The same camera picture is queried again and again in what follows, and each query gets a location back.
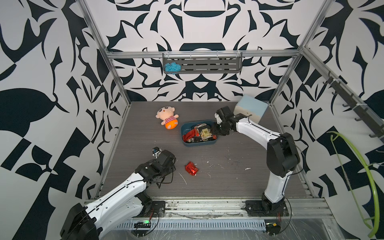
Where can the red foil tea bag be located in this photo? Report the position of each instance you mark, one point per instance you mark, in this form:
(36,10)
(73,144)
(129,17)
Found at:
(191,169)

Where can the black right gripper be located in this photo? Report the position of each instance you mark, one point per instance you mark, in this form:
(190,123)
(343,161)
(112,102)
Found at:
(214,131)

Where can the cream blue mini drawer cabinet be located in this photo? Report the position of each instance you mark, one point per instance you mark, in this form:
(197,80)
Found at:
(252,107)

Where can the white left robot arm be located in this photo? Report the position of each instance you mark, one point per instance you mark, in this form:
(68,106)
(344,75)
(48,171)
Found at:
(128,200)

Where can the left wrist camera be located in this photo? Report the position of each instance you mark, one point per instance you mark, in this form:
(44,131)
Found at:
(156,152)

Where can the grey wall shelf rack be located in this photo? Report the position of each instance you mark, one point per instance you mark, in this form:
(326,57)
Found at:
(216,63)

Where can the plush baby doll toy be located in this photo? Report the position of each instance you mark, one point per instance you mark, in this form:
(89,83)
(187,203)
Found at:
(168,117)

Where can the teal plastic storage box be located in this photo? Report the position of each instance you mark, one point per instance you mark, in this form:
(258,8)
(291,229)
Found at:
(190,126)

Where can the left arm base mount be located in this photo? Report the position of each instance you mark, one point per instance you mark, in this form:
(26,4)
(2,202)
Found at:
(155,207)

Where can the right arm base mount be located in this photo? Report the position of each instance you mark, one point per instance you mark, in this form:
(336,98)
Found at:
(265,208)

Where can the blue scrunchy sponge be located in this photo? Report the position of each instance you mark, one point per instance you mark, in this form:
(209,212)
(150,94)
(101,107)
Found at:
(172,68)

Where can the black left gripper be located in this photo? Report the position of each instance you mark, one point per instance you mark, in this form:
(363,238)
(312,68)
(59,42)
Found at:
(171,167)

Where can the small red tea bag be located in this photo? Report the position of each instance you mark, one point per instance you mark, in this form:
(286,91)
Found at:
(190,136)

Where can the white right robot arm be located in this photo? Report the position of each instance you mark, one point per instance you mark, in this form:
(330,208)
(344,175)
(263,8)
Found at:
(282,153)

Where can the dark hook rail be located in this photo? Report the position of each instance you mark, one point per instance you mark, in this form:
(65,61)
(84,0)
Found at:
(351,101)

